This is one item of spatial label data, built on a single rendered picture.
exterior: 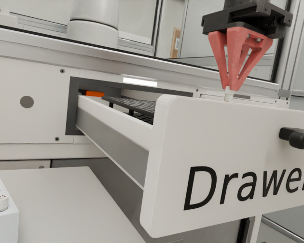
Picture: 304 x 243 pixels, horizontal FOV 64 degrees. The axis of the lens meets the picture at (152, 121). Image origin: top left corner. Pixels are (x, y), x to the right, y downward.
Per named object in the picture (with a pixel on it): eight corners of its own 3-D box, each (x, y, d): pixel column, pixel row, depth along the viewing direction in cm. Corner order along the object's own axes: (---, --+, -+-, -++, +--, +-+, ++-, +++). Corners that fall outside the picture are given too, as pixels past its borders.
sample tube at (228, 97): (224, 118, 35) (230, 87, 35) (230, 120, 34) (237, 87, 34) (217, 118, 35) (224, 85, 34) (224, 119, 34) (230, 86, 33)
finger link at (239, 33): (228, 88, 30) (243, 7, 29) (191, 85, 36) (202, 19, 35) (264, 95, 33) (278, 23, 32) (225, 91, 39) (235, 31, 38)
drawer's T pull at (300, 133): (344, 149, 23) (347, 135, 23) (299, 150, 20) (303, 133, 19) (305, 139, 26) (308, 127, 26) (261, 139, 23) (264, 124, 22)
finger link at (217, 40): (237, 88, 29) (253, 5, 27) (198, 85, 35) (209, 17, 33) (273, 96, 32) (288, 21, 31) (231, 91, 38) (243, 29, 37)
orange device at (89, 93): (103, 108, 87) (104, 92, 86) (71, 106, 81) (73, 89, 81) (99, 106, 91) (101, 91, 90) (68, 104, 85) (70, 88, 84)
